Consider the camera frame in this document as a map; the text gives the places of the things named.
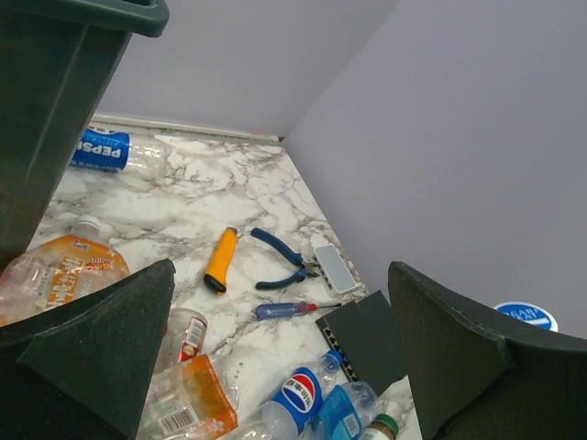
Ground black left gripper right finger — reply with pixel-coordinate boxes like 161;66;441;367
388;261;586;439

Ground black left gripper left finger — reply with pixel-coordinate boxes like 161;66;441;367
1;258;175;439

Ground large clear plastic bottle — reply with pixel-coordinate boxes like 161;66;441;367
493;302;559;332

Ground orange label crushed bottle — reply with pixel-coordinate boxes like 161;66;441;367
137;355;239;439

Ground dark green trash bin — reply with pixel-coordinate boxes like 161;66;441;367
1;1;170;266

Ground green cap milk tea bottle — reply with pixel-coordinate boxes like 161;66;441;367
359;413;399;440

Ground large orange juice bottle far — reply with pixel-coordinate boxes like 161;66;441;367
1;215;130;325

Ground small red label bottle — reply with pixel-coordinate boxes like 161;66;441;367
155;307;208;372

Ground black flat box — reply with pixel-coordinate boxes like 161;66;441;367
316;291;407;395

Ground light blue label bottle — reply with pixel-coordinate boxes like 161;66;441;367
311;381;378;440

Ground grey white power bank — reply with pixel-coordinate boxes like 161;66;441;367
314;244;357;294

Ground crushed Pepsi bottle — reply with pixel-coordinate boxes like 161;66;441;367
232;349;343;439

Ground yellow utility knife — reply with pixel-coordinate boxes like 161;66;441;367
204;227;238;295

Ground far Pepsi label bottle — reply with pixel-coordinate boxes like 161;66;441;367
70;127;172;176

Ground blue handled pliers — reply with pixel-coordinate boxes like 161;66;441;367
249;226;322;291

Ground blue handled screwdriver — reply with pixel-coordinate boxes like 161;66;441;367
255;302;342;320

